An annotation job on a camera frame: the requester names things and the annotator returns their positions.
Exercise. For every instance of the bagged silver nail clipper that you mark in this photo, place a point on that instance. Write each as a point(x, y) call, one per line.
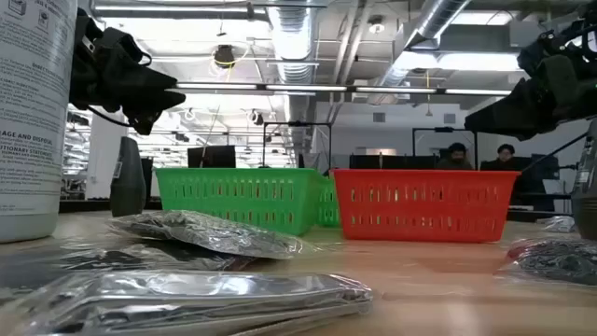
point(186, 298)
point(557, 224)

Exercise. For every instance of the white plastic cup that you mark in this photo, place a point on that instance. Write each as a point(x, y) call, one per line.
point(32, 116)

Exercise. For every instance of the red plastic slotted basket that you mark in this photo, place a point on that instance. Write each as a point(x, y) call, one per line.
point(420, 179)

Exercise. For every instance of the green plastic slotted basket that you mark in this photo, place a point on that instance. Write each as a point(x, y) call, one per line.
point(224, 179)
point(329, 205)

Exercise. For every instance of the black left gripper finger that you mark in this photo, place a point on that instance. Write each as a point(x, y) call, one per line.
point(161, 88)
point(161, 103)

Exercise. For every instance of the black stand frame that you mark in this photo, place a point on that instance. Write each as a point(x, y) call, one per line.
point(298, 124)
point(443, 129)

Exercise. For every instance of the black ceiling-mounted device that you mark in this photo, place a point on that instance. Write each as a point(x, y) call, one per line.
point(225, 56)

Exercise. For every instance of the dark grey travel bottle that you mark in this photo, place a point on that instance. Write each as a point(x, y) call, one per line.
point(128, 186)
point(587, 200)

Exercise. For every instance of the black aluminium table frame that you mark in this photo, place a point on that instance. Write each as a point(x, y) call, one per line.
point(93, 206)

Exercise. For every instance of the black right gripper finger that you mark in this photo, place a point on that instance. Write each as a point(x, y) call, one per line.
point(496, 123)
point(506, 102)

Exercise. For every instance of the round ceiling detector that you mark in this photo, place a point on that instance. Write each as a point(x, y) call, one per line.
point(376, 24)

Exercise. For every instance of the long ceiling light strip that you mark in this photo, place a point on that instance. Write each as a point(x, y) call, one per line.
point(303, 88)

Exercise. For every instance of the person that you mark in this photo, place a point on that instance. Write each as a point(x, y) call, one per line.
point(456, 161)
point(506, 161)

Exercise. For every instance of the white column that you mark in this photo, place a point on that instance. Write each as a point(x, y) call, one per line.
point(100, 163)

